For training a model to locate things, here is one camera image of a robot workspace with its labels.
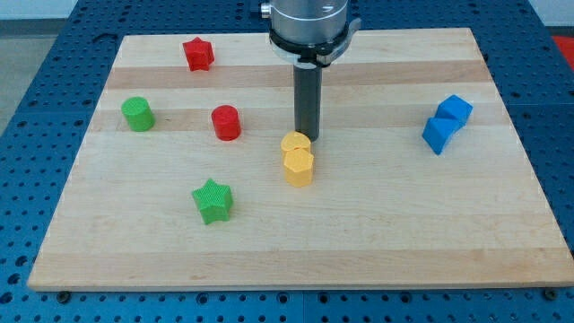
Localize yellow hexagon block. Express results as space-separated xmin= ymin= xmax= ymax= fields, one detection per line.
xmin=283 ymin=149 xmax=314 ymax=188

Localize red cylinder block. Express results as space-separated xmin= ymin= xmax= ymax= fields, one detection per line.
xmin=211 ymin=105 xmax=241 ymax=141

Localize yellow heart block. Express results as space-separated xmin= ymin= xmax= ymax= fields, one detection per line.
xmin=280 ymin=131 xmax=311 ymax=157

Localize green cylinder block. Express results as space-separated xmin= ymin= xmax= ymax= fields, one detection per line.
xmin=121 ymin=97 xmax=155 ymax=132

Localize green star block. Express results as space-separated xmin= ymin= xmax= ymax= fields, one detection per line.
xmin=192 ymin=179 xmax=233 ymax=225

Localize blue wedge block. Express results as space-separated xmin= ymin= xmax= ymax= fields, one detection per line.
xmin=422 ymin=118 xmax=462 ymax=155

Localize light wooden board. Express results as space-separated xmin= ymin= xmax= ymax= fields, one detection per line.
xmin=28 ymin=28 xmax=573 ymax=292

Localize red object at edge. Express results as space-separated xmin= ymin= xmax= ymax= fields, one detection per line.
xmin=552 ymin=36 xmax=574 ymax=69

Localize red star block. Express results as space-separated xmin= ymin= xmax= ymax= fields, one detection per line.
xmin=182 ymin=37 xmax=214 ymax=72

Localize blue cube block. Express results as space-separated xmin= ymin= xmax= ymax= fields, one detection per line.
xmin=435 ymin=95 xmax=474 ymax=127

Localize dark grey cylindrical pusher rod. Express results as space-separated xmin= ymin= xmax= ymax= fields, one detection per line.
xmin=293 ymin=66 xmax=322 ymax=142

